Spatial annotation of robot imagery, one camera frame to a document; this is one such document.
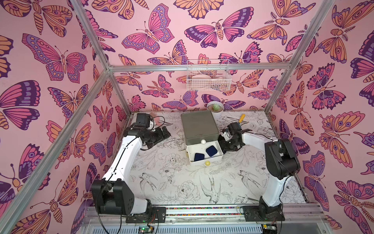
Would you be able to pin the aluminium frame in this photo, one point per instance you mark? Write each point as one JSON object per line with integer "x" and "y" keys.
{"x": 53, "y": 71}

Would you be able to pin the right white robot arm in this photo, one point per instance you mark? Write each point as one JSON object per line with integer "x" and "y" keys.
{"x": 281, "y": 161}

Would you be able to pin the blue brooch box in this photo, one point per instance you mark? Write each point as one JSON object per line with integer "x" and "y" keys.
{"x": 211, "y": 151}
{"x": 199, "y": 157}

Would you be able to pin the blue yellow garden fork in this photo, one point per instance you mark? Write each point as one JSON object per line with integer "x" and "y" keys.
{"x": 241, "y": 118}

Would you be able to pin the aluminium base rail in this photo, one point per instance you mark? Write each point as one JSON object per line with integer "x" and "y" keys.
{"x": 212, "y": 219}

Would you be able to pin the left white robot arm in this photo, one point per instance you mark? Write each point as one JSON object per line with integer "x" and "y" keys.
{"x": 112, "y": 194}

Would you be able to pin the white wire basket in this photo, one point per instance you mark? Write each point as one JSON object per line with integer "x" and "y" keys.
{"x": 208, "y": 77}

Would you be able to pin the green drawer cabinet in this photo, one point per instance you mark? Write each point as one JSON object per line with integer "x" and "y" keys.
{"x": 200, "y": 132}

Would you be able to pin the potted cactus white pot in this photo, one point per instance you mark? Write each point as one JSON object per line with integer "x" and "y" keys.
{"x": 215, "y": 107}

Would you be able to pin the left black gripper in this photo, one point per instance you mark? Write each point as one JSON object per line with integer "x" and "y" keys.
{"x": 160, "y": 137}

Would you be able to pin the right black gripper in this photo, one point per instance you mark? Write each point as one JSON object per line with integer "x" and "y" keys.
{"x": 229, "y": 140}

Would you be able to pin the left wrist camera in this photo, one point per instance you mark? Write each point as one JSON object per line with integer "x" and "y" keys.
{"x": 151, "y": 124}

